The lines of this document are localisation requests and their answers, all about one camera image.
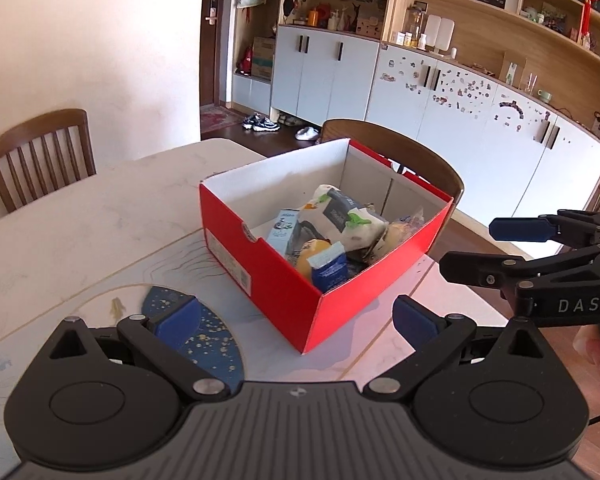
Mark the black white sneaker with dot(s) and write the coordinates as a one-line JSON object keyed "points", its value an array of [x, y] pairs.
{"points": [[252, 121], [269, 125]]}

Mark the light blue carton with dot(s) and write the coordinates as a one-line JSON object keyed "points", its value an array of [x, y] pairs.
{"points": [[285, 230]]}

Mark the orange bottle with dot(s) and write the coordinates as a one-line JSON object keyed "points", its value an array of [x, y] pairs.
{"points": [[313, 17]]}

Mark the glass dispenser jar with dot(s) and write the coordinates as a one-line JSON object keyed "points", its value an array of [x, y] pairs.
{"points": [[415, 22]]}

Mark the brown curved-back wooden chair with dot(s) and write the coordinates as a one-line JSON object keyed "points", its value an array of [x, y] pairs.
{"points": [[405, 145]]}

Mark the white tissue pack grey label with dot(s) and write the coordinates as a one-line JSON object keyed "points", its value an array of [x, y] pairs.
{"points": [[340, 215]]}

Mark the brown wooden door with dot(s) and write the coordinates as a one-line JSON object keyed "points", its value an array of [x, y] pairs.
{"points": [[212, 35]]}

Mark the kraft paper bag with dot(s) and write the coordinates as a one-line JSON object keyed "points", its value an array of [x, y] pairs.
{"points": [[512, 69]]}

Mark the kraft storage box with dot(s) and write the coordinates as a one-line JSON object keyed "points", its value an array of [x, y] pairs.
{"points": [[369, 24]]}

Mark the red bag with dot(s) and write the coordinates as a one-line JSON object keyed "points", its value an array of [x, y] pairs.
{"points": [[245, 62]]}

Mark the clear drinking glass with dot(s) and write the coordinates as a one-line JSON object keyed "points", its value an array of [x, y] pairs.
{"points": [[531, 83]]}

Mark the brown slatted wooden chair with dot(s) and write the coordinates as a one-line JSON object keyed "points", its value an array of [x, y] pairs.
{"points": [[40, 160]]}

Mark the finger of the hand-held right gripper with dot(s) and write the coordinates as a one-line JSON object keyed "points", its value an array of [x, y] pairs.
{"points": [[470, 266], [520, 229]]}

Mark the white rounded containers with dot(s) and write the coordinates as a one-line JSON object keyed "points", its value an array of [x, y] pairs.
{"points": [[440, 35]]}

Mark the red cardboard box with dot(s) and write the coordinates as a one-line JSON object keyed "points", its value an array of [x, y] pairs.
{"points": [[260, 270]]}

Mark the yellow spotted pig toy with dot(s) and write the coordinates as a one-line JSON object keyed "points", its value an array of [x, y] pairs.
{"points": [[312, 255]]}

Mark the white wooden wall cabinet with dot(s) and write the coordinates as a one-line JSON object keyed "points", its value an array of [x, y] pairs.
{"points": [[330, 75]]}

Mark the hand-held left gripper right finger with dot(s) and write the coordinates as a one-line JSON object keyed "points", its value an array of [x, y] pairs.
{"points": [[415, 320]]}

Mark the printed cardboard carton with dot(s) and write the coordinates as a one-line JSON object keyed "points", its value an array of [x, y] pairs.
{"points": [[263, 60]]}

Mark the pale green cup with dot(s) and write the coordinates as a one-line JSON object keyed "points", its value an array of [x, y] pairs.
{"points": [[545, 96]]}

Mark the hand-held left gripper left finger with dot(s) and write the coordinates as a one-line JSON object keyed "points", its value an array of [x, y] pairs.
{"points": [[177, 317]]}

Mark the pink white snack packet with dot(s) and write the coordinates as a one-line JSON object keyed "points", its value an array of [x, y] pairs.
{"points": [[405, 227]]}

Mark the blue packet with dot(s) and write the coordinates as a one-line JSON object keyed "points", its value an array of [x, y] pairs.
{"points": [[332, 272]]}

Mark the white marble desktop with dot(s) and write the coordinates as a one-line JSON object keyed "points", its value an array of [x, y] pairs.
{"points": [[80, 240]]}

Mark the red patterned rug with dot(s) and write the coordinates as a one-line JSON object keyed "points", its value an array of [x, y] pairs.
{"points": [[220, 120]]}

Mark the white slipper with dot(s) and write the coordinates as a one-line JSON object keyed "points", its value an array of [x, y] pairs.
{"points": [[307, 134]]}

